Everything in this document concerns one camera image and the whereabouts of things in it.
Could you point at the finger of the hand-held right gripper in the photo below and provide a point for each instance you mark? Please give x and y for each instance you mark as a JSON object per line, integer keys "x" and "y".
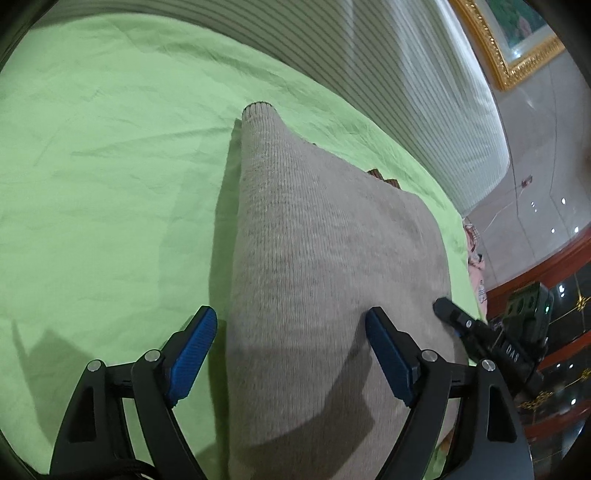
{"x": 459, "y": 318}

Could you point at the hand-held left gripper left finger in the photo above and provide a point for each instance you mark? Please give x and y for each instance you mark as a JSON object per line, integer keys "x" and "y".
{"x": 194, "y": 350}

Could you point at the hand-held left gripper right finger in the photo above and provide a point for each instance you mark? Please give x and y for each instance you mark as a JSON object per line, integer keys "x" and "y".
{"x": 388, "y": 355}

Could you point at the beige knit sweater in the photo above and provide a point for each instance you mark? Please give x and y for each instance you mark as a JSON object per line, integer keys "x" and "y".
{"x": 323, "y": 258}

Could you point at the pink cloth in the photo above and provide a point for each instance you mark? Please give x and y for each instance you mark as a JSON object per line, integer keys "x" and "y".
{"x": 475, "y": 272}

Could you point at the red wooden cabinet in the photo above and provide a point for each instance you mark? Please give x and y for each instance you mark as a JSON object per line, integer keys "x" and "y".
{"x": 563, "y": 304}

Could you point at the green bed sheet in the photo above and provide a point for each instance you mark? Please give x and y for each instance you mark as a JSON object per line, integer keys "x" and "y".
{"x": 101, "y": 184}

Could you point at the gold framed floral painting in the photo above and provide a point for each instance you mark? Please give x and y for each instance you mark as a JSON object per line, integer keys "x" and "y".
{"x": 508, "y": 50}

